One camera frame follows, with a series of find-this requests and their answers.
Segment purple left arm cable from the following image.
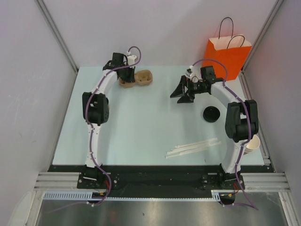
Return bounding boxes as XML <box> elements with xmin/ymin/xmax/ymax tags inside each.
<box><xmin>84</xmin><ymin>46</ymin><xmax>142</xmax><ymax>208</ymax></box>

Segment brown pulp cup carrier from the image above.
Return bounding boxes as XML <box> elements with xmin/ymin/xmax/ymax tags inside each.
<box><xmin>118</xmin><ymin>70</ymin><xmax>153</xmax><ymax>88</ymax></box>

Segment aluminium frame rail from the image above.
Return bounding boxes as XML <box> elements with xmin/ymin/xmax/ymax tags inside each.
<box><xmin>242</xmin><ymin>173</ymin><xmax>290</xmax><ymax>192</ymax></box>

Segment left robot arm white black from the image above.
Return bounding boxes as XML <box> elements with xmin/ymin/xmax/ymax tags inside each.
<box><xmin>77</xmin><ymin>51</ymin><xmax>137</xmax><ymax>189</ymax></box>

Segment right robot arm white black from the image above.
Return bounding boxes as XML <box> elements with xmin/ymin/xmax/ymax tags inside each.
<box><xmin>170</xmin><ymin>66</ymin><xmax>259</xmax><ymax>189</ymax></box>

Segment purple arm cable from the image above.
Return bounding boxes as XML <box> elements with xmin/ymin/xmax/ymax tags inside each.
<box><xmin>84</xmin><ymin>46</ymin><xmax>142</xmax><ymax>208</ymax></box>
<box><xmin>190</xmin><ymin>58</ymin><xmax>259</xmax><ymax>211</ymax></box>

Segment stack of paper cups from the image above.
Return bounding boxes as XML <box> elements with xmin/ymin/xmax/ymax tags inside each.
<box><xmin>244</xmin><ymin>135</ymin><xmax>261</xmax><ymax>155</ymax></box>

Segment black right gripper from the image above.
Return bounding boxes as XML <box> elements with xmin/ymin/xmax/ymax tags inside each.
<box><xmin>170</xmin><ymin>75</ymin><xmax>207</xmax><ymax>104</ymax></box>

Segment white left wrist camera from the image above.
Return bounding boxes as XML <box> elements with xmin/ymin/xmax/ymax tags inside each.
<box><xmin>127</xmin><ymin>55</ymin><xmax>138</xmax><ymax>65</ymax></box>

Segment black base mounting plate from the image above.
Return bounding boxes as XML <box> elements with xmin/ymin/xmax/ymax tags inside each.
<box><xmin>48</xmin><ymin>165</ymin><xmax>274</xmax><ymax>198</ymax></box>

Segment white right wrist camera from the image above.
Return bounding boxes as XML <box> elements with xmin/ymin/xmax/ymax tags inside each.
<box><xmin>185</xmin><ymin>65</ymin><xmax>198</xmax><ymax>82</ymax></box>

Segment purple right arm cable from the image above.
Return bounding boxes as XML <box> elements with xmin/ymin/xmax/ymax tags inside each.
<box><xmin>190</xmin><ymin>58</ymin><xmax>259</xmax><ymax>211</ymax></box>

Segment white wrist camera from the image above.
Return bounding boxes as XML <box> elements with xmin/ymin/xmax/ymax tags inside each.
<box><xmin>127</xmin><ymin>55</ymin><xmax>138</xmax><ymax>65</ymax></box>
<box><xmin>185</xmin><ymin>65</ymin><xmax>198</xmax><ymax>82</ymax></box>

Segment white slotted cable duct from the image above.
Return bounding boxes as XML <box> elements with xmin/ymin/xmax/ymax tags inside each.
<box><xmin>43</xmin><ymin>191</ymin><xmax>221</xmax><ymax>202</ymax></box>

